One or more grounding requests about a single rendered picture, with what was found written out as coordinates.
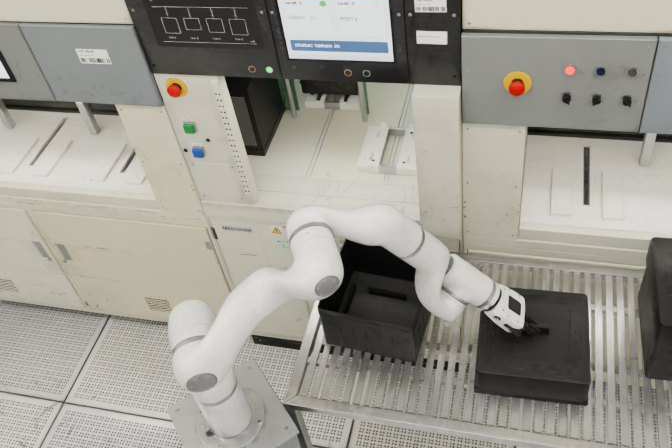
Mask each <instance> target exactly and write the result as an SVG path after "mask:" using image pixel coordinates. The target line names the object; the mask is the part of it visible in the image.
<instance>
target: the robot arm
mask: <svg viewBox="0 0 672 448"><path fill-rule="evenodd" d="M286 233H287V238H288V242H289V245H290V248H291V252H292V255H293V258H294V262H293V265H292V266H291V268H290V269H288V270H287V271H281V270H278V269H274V268H261V269H259V270H257V271H255V272H253V273H252V274H251V275H250V276H248V277H247V278H246V279H245V280H244V281H242V282H241V283H240V284H239V285H238V286H237V287H236V288H235V289H234V290H233V291H232V292H231V293H230V294H229V295H228V297H227V298H226V299H225V301H224V303H223V304H222V306H221V308H220V310H219V312H218V314H217V316H216V314H215V312H214V311H213V309H212V308H211V307H210V306H209V305H208V304H206V303H205V302H203V301H200V300H187V301H184V302H181V303H180V304H178V305H177V306H175V307H174V309H173V310H172V311H171V313H170V316H169V320H168V335H169V342H170V350H171V358H172V365H173V371H174V375H175V378H176V380H177V382H178V383H179V385H180V386H181V387H182V388H184V389H185V390H187V391H190V392H191V394H192V395H193V397H194V399H195V401H196V403H197V405H198V407H199V409H200V410H199V413H198V415H197V420H196V428H197V433H198V435H199V437H200V439H201V441H202V442H203V443H204V444H205V445H206V446H207V447H208V448H244V447H246V446H247V445H249V444H250V443H251V442H252V441H253V440H254V439H255V438H256V437H257V436H258V435H259V433H260V431H261V429H262V427H263V424H264V420H265V409H264V405H263V403H262V401H261V399H260V398H259V396H258V395H257V394H256V393H254V392H253V391H251V390H250V389H247V388H244V387H241V385H240V382H239V380H238V378H237V375H236V373H235V371H234V368H233V366H232V365H233V364H234V362H235V360H236V358H237V357H238V355H239V353H240V351H241V349H242V348H243V346H244V344H245V342H246V340H247V339H248V337H249V336H250V334H251V333H252V332H253V330H254V329H255V328H256V327H257V326H258V325H259V324H260V323H261V322H262V321H263V320H264V319H265V318H267V317H268V316H269V315H270V314H272V313H273V312H274V311H275V310H277V309H278V308H279V307H281V306H282V305H284V304H286V303H288V302H290V301H293V300H312V301H317V300H322V299H325V298H327V297H329V296H331V295H332V294H333V293H334V292H335V291H336V290H337V289H338V288H339V286H340V285H341V283H342V280H343V277H344V268H343V264H342V260H341V257H340V254H339V251H338V248H337V245H336V243H335V240H334V237H342V238H345V239H348V240H351V241H353V242H356V243H359V244H363V245H367V246H381V247H383V248H385V249H386V250H388V251H389V252H391V253H392V254H394V255H395V256H397V257H398V258H400V259H402V260H403V261H405V262H406V263H408V264H409V265H411V266H412V267H414V268H416V271H415V290H416V293H417V296H418V298H419V300H420V302H421V303H422V305H423V306H424V307H425V308H426V309H427V310H428V311H430V312H431V313H432V314H434V315H435V316H437V317H439V318H440V319H442V320H444V321H447V322H453V321H455V320H456V319H457V318H458V317H459V316H460V314H461V313H462V311H463V310H464V309H465V307H466V306H467V304H471V305H472V306H474V307H475V308H477V309H478V310H480V311H482V310H483V311H484V312H485V314H486V315H487V316H488V317H489V318H490V319H491V320H492V321H494V322H495V323H496V324H497V325H498V326H500V327H501V328H503V329H504V330H506V331H507V332H510V333H511V332H512V333H513V334H514V335H515V336H516V337H518V336H521V333H522V330H524V331H525V332H527V333H528V334H530V335H534V334H536V333H539V332H540V329H538V328H537V327H536V326H534V325H533V324H531V323H535V324H540V323H539V322H538V321H536V320H535V319H533V318H532V317H530V314H529V313H528V312H527V311H526V310H525V300H524V298H523V297H522V296H521V295H519V294H518V293H516V292H515V291H513V290H511V289H509V288H508V287H505V286H503V285H501V284H498V283H496V282H495V281H493V280H492V279H491V278H489V277H488V276H486V275H485V274H483V273H482V272H481V271H479V270H478V269H476V268H475V267H473V266H472V265H471V264H469V263H468V262H466V261H465V260H463V259H462V258H461V257H459V256H458V255H456V254H450V253H449V250H448V248H447V247H446V245H444V244H443V243H442V242H441V241H440V240H438V239H437V238H436V237H434V236H433V235H432V234H430V233H429V232H428V231H427V230H425V229H424V228H423V227H421V226H420V225H419V224H417V223H416V222H415V221H413V220H412V219H411V218H409V217H408V216H407V215H405V214H404V213H403V212H401V211H400V210H398V209H397V208H395V207H394V206H392V205H390V204H387V203H373V204H369V205H365V206H362V207H358V208H352V209H335V208H330V207H326V206H322V205H306V206H303V207H301V208H298V209H297V210H295V211H294V212H293V213H292V214H291V215H290V217H289V218H288V220H287V224H286ZM441 286H442V288H441ZM528 323H529V324H528Z"/></svg>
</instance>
